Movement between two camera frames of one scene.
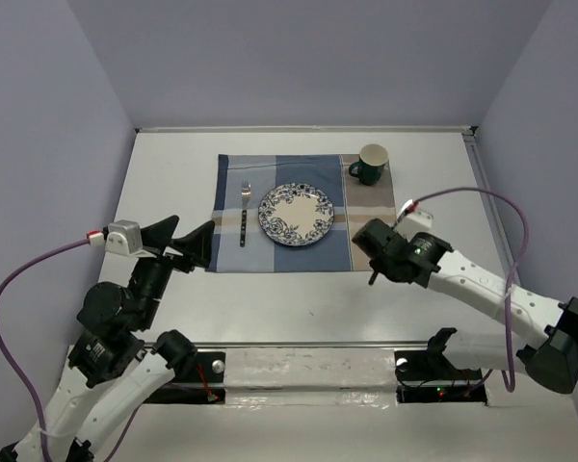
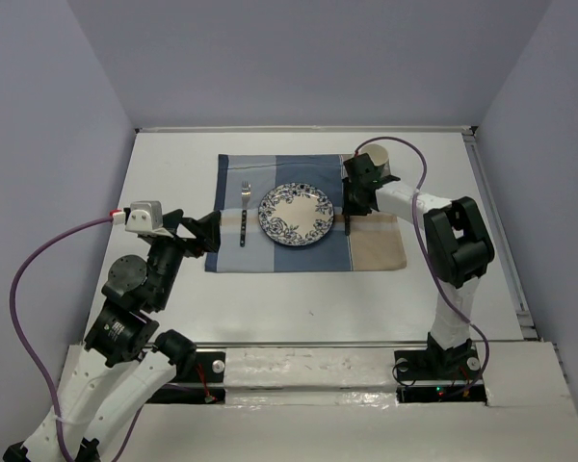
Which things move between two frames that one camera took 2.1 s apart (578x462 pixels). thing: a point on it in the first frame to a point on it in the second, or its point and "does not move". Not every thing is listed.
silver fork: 246,189 does not move
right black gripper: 407,238 to 348,207
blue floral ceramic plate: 296,214 does not move
